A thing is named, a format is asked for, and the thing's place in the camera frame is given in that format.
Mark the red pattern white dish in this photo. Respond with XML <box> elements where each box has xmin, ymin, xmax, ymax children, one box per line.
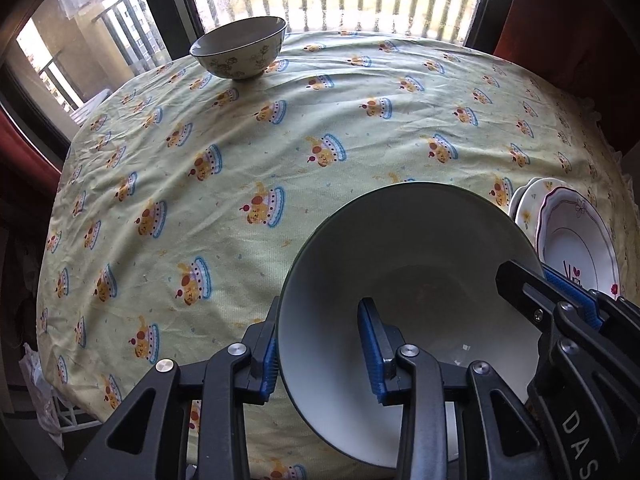
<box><xmin>536</xmin><ymin>186</ymin><xmax>620</xmax><ymax>299</ymax></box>

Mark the beaded rim floral plate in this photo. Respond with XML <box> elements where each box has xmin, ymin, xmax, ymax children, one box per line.
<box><xmin>513</xmin><ymin>177</ymin><xmax>567</xmax><ymax>238</ymax></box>

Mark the floral bowl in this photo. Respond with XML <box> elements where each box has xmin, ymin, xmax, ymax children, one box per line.
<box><xmin>278</xmin><ymin>182</ymin><xmax>540</xmax><ymax>468</ymax></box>
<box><xmin>190</xmin><ymin>16</ymin><xmax>288</xmax><ymax>80</ymax></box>

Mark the large yellow flower plate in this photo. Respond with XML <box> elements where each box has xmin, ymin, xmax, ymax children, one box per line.
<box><xmin>508</xmin><ymin>177</ymin><xmax>538</xmax><ymax>220</ymax></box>

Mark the white rack with bag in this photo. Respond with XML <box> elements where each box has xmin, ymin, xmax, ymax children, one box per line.
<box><xmin>18</xmin><ymin>342</ymin><xmax>101</xmax><ymax>450</ymax></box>

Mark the yellow patterned tablecloth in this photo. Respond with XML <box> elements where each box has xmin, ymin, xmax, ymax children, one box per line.
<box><xmin>34</xmin><ymin>29</ymin><xmax>640</xmax><ymax>480</ymax></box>

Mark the red curtain right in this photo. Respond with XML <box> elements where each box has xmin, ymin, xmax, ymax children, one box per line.
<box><xmin>494</xmin><ymin>0</ymin><xmax>639</xmax><ymax>115</ymax></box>

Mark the red curtain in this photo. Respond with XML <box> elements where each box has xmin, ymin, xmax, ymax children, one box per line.
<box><xmin>1</xmin><ymin>110</ymin><xmax>61</xmax><ymax>196</ymax></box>
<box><xmin>494</xmin><ymin>0</ymin><xmax>639</xmax><ymax>115</ymax></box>

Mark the red curtain left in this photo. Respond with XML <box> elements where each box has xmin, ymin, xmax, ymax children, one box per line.
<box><xmin>1</xmin><ymin>110</ymin><xmax>61</xmax><ymax>196</ymax></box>

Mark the balcony railing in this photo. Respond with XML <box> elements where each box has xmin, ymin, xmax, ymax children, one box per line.
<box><xmin>15</xmin><ymin>0</ymin><xmax>480</xmax><ymax>114</ymax></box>

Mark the white air conditioner unit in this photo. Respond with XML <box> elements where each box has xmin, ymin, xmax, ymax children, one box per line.
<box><xmin>70</xmin><ymin>89</ymin><xmax>112</xmax><ymax>126</ymax></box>

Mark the black window frame post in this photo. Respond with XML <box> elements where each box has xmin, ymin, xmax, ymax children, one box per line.
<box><xmin>146</xmin><ymin>0</ymin><xmax>204</xmax><ymax>60</ymax></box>

